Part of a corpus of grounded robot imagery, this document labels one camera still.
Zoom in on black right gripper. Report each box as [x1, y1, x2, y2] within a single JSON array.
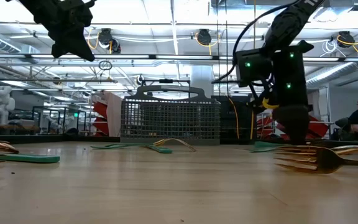
[[272, 67, 310, 144]]

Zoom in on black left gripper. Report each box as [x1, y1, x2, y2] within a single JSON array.
[[19, 0, 96, 62]]

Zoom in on gold spoon green handle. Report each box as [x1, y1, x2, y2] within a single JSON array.
[[329, 144, 358, 156], [90, 138, 198, 153]]

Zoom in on gold knife green handle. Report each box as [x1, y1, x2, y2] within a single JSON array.
[[147, 144, 173, 155], [0, 153, 61, 164]]

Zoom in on red storage bins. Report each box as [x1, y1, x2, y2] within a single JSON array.
[[256, 113, 329, 141], [91, 100, 110, 138]]

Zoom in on black equipment box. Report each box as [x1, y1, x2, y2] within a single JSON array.
[[211, 95, 256, 146]]

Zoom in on black chair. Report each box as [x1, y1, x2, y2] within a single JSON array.
[[333, 116, 352, 141]]

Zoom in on beige panel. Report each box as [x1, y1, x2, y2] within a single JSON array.
[[103, 91, 124, 138]]

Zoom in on grey plastic cutlery basket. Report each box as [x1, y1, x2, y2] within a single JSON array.
[[119, 84, 222, 146]]

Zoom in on short yellow cable loop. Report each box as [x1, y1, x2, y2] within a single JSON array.
[[262, 97, 280, 110]]

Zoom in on black hanging cable ring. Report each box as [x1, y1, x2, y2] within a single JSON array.
[[98, 60, 113, 72]]

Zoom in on black ceiling cable reel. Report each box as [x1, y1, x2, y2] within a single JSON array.
[[98, 27, 122, 54], [196, 28, 213, 47], [337, 30, 356, 49]]

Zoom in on ceiling light rail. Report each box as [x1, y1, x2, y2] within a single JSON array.
[[0, 53, 358, 62]]

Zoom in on curved yellow cable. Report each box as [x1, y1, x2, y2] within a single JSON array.
[[227, 97, 241, 140]]

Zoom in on black metal rig frame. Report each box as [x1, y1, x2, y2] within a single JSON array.
[[0, 133, 358, 149]]

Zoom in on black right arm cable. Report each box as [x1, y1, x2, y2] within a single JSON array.
[[211, 0, 303, 84]]

